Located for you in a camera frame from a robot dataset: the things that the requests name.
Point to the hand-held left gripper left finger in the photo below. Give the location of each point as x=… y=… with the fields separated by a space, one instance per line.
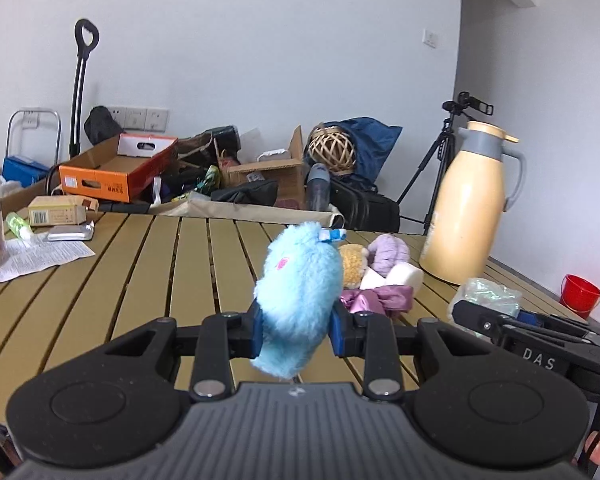
x=256 y=332

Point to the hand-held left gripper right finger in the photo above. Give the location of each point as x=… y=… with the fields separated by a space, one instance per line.
x=338 y=335

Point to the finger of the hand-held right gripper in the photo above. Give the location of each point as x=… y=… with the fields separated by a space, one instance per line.
x=555 y=324
x=480 y=321

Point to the clear plastic bag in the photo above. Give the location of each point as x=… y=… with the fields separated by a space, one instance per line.
x=487 y=292

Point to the purple satin scrunchie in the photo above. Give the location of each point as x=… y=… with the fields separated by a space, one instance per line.
x=380 y=300

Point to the light blue plush toy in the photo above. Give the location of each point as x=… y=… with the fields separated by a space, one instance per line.
x=300 y=295

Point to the yellow white plush toy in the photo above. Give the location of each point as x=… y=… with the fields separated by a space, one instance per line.
x=352 y=262

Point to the red bucket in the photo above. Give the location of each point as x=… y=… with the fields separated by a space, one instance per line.
x=580 y=295

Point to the yellow thermos jug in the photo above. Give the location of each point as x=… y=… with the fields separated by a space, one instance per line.
x=472 y=220

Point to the olive slatted folding table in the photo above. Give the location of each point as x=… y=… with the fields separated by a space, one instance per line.
x=130 y=290

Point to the black soft bag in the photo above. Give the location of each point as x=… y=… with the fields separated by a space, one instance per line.
x=245 y=192

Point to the grey blue water bottle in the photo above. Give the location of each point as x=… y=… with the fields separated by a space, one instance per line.
x=317 y=187

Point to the brown open cardboard box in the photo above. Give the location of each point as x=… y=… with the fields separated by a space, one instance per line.
x=280 y=177

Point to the black tripod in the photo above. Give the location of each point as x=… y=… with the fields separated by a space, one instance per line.
x=442 y=145

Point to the woven rattan ball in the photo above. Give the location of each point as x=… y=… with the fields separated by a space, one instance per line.
x=332 y=150

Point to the dark blue fabric bag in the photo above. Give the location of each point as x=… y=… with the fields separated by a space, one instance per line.
x=377 y=145

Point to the silver foil packet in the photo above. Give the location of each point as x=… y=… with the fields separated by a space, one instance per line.
x=70 y=232

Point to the orange cardboard tray box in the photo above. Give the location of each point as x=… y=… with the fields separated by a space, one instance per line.
x=95 y=185

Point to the printed paper sheet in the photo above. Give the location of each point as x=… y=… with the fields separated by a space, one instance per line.
x=45 y=257

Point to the pale yellow paper box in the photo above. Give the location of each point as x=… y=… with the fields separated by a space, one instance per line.
x=55 y=212

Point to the black pouch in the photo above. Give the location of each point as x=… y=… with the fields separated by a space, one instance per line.
x=102 y=125

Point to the green tube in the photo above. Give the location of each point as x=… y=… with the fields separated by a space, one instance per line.
x=19 y=225

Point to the large open cardboard box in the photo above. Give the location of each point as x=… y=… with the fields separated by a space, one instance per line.
x=27 y=191

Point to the blue storage box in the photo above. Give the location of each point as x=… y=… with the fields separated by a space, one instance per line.
x=25 y=170

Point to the white wall socket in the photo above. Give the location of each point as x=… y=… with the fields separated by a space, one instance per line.
x=117 y=112
x=158 y=119
x=30 y=120
x=136 y=118

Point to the silver metal trolley frame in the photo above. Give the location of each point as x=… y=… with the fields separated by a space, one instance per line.
x=58 y=130

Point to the white wall switch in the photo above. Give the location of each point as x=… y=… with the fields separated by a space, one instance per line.
x=432 y=38

